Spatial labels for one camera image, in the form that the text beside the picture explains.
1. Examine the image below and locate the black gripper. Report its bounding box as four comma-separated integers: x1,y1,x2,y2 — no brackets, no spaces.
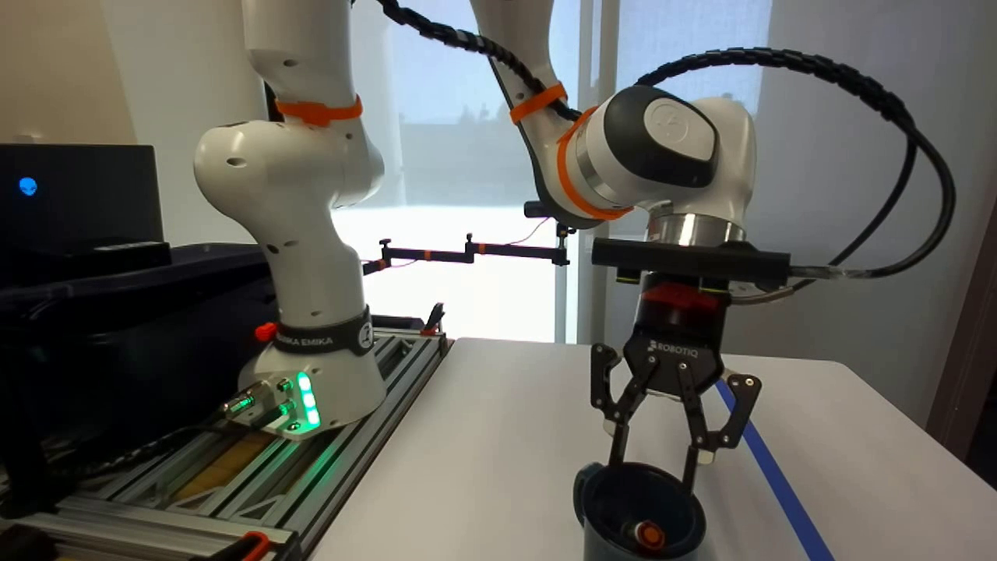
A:
589,273,767,493

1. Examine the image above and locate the marker with orange cap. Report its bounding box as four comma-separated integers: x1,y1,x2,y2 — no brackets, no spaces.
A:
623,514,670,551

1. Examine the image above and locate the long blue tape strip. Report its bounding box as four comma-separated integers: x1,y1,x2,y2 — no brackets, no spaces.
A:
715,379,838,561

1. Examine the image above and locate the white stand pole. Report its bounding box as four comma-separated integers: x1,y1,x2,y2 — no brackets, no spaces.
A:
552,257,577,345

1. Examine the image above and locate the black clamp knob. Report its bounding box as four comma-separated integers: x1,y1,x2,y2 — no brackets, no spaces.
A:
418,298,450,342

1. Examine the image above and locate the black equipment cart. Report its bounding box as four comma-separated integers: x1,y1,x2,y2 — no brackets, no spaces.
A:
0,243,284,517

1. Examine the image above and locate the black computer with blue light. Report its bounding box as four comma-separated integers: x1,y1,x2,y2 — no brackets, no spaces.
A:
0,141,176,273

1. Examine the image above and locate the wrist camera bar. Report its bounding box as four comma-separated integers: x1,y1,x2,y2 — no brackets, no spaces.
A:
589,235,796,296

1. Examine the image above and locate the black stereo camera bar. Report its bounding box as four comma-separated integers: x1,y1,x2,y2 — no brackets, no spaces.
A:
525,196,573,225

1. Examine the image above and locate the aluminium profile base frame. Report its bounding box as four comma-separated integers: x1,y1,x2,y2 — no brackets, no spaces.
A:
0,309,458,561

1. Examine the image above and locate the black braided cable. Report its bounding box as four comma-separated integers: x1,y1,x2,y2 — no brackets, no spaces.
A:
376,0,960,304

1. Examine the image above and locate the orange black frame clamp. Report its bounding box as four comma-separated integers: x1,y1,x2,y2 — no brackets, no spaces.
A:
236,527,278,561

